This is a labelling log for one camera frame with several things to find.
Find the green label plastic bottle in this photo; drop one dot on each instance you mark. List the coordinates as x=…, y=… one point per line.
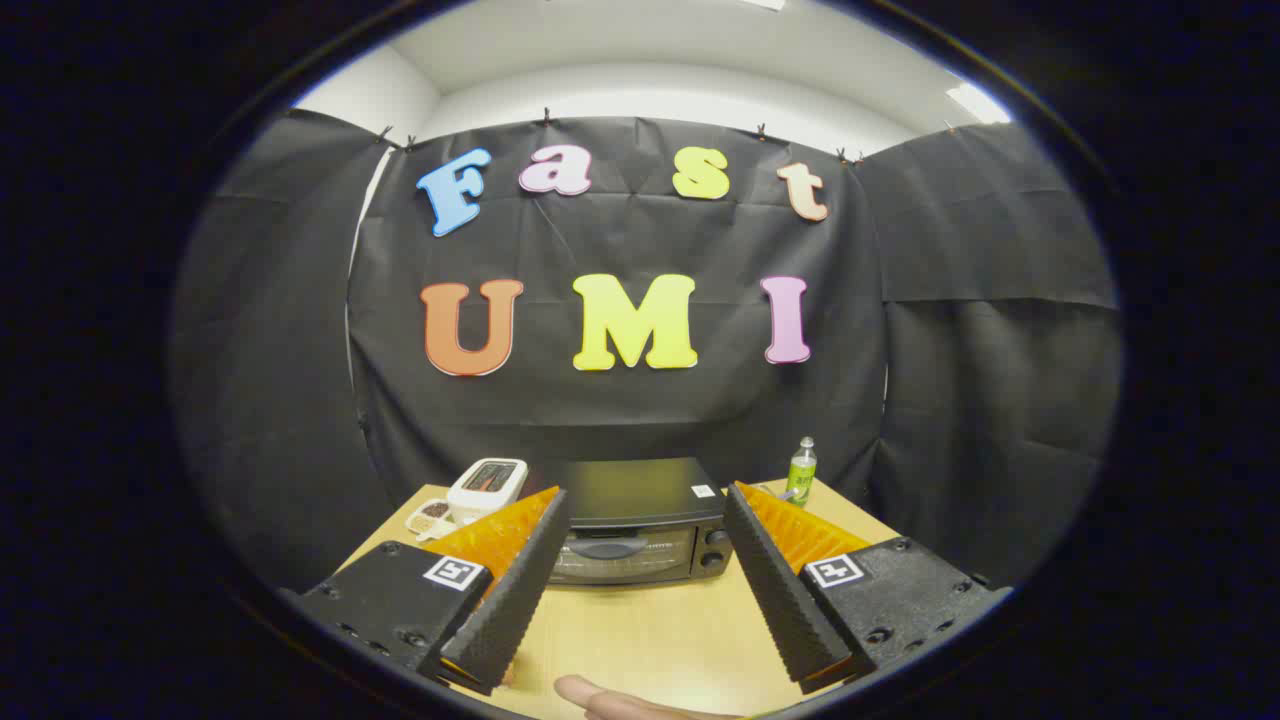
x=801, y=480

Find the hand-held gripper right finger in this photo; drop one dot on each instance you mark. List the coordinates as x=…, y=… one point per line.
x=775, y=590

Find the small silver utensil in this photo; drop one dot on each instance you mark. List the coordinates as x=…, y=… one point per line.
x=775, y=491

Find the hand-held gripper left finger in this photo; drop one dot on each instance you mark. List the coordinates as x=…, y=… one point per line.
x=520, y=590

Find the black toaster oven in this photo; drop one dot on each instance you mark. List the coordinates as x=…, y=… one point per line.
x=640, y=500

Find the white pop-up toaster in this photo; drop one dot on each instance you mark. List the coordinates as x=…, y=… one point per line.
x=485, y=490

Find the square ceiling light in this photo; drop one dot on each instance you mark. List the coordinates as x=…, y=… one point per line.
x=975, y=103

